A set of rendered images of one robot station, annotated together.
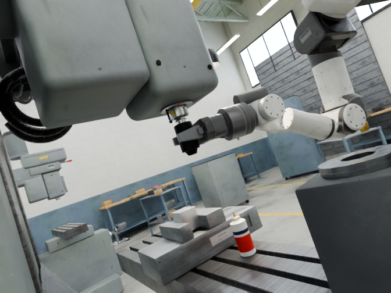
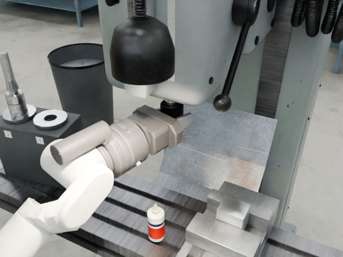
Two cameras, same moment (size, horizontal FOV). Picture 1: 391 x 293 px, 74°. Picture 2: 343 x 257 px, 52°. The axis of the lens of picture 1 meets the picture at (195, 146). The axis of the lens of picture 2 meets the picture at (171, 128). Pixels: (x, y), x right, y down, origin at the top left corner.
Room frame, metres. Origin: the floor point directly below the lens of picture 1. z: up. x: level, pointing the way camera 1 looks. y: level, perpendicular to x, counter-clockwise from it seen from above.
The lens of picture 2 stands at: (1.18, -0.29, 1.61)
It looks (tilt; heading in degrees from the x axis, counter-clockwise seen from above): 34 degrees down; 151
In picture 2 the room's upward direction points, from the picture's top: straight up
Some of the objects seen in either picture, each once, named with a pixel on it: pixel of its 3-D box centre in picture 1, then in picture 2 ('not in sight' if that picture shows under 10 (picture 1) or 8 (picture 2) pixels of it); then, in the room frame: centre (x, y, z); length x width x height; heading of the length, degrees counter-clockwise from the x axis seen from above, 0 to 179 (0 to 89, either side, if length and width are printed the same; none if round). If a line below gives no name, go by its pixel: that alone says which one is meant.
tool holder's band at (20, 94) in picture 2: not in sight; (14, 94); (0.24, -0.25, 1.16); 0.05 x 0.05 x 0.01
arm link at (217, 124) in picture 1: (218, 127); (139, 137); (0.68, -0.07, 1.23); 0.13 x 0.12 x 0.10; 19
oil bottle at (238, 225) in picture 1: (241, 232); (155, 220); (0.66, -0.04, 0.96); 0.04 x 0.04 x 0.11
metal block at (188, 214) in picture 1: (185, 219); (232, 216); (0.77, 0.10, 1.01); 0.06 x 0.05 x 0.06; 31
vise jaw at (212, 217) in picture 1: (203, 217); (222, 239); (0.80, 0.05, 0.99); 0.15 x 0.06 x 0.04; 31
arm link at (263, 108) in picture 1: (254, 110); (86, 156); (0.70, -0.19, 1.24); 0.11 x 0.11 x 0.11; 19
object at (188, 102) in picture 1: (176, 107); not in sight; (0.65, 0.01, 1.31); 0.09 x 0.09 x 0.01
